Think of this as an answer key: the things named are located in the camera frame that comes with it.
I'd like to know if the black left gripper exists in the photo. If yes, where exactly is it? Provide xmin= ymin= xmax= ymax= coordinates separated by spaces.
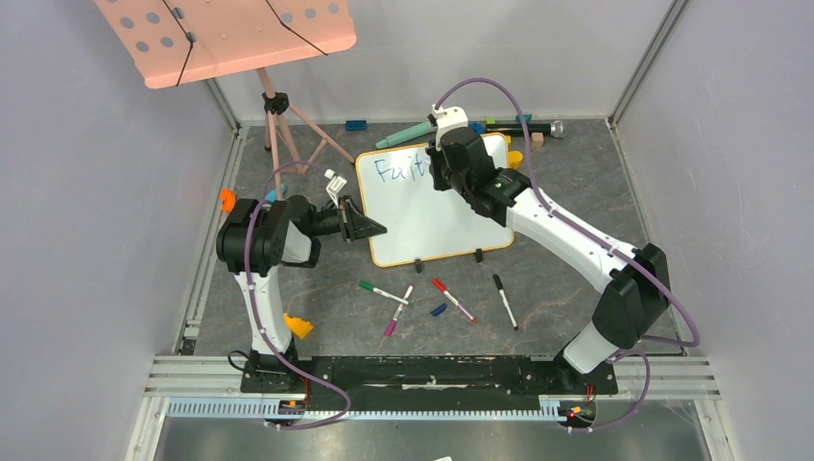
xmin=307 ymin=195 xmax=387 ymax=243

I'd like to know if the yellow framed whiteboard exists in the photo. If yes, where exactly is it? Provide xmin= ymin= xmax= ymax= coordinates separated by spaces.
xmin=355 ymin=144 xmax=515 ymax=267

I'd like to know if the blue marker cap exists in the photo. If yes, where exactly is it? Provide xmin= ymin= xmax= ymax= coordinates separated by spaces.
xmin=430 ymin=303 xmax=447 ymax=317

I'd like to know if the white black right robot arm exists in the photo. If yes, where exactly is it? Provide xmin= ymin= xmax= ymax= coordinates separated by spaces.
xmin=426 ymin=127 xmax=670 ymax=392

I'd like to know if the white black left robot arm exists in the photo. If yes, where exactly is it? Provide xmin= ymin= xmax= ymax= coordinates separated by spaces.
xmin=215 ymin=195 xmax=387 ymax=392

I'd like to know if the green whiteboard marker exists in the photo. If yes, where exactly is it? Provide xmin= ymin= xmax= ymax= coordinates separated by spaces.
xmin=358 ymin=280 xmax=410 ymax=305

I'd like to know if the red whiteboard marker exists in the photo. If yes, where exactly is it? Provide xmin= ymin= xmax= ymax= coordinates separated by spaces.
xmin=432 ymin=279 xmax=477 ymax=323

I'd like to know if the pink whiteboard marker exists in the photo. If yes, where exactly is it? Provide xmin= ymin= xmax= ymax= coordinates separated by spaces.
xmin=384 ymin=284 xmax=415 ymax=337

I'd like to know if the black whiteboard marker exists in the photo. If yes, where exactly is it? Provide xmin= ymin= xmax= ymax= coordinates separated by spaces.
xmin=492 ymin=274 xmax=519 ymax=331

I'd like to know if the blue brick behind board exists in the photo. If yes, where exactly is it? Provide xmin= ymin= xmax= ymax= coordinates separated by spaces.
xmin=468 ymin=122 xmax=486 ymax=134

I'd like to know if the teal toy tube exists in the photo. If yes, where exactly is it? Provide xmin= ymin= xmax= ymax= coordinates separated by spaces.
xmin=375 ymin=120 xmax=436 ymax=149

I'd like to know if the yellow cylinder toy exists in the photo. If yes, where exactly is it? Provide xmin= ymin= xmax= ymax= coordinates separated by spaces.
xmin=506 ymin=151 xmax=524 ymax=170

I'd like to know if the teal triangle block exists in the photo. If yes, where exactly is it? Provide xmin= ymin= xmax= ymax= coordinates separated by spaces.
xmin=515 ymin=113 xmax=533 ymax=124

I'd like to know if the blue toy flashlight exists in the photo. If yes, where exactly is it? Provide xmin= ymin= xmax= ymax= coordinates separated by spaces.
xmin=264 ymin=183 xmax=287 ymax=202

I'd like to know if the black silver microphone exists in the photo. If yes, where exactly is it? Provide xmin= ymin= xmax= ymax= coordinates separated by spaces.
xmin=484 ymin=120 xmax=564 ymax=138

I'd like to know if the dark blue brick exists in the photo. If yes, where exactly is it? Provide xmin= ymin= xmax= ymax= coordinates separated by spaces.
xmin=345 ymin=119 xmax=368 ymax=132

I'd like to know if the yellow wedge block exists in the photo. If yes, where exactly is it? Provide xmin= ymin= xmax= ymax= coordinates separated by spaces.
xmin=284 ymin=313 xmax=314 ymax=339

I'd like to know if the orange toy block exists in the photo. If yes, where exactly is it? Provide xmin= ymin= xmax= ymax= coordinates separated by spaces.
xmin=219 ymin=188 xmax=237 ymax=212

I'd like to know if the pink music stand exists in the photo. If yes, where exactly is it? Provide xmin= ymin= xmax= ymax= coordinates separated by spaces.
xmin=96 ymin=0 xmax=357 ymax=174

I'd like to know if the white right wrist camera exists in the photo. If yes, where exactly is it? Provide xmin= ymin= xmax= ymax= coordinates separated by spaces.
xmin=428 ymin=107 xmax=469 ymax=145

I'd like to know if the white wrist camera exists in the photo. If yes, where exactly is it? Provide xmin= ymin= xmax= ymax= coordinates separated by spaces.
xmin=428 ymin=107 xmax=469 ymax=145
xmin=323 ymin=168 xmax=347 ymax=207

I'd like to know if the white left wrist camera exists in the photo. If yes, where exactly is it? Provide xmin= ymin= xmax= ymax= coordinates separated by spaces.
xmin=323 ymin=168 xmax=347 ymax=207

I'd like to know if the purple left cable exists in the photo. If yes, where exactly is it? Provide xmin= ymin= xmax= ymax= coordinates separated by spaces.
xmin=243 ymin=160 xmax=353 ymax=432

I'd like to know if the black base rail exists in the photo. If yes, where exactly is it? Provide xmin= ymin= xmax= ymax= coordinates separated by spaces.
xmin=240 ymin=355 xmax=618 ymax=412

